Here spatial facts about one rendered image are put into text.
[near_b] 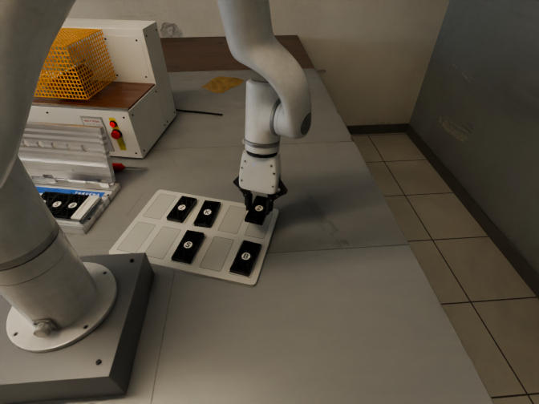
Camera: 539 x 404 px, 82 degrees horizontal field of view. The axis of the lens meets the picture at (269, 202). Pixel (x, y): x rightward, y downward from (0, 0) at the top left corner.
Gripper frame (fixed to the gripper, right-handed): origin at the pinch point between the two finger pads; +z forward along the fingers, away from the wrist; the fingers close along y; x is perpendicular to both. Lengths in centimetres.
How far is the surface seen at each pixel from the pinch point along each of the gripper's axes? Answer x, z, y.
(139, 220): -7.3, 9.3, -33.4
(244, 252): -10.2, 8.8, -0.1
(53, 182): -2, 7, -70
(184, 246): -12.9, 9.3, -15.8
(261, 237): -3.0, 8.4, 2.0
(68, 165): -1, 0, -62
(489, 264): 110, 77, 115
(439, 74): 229, -13, 77
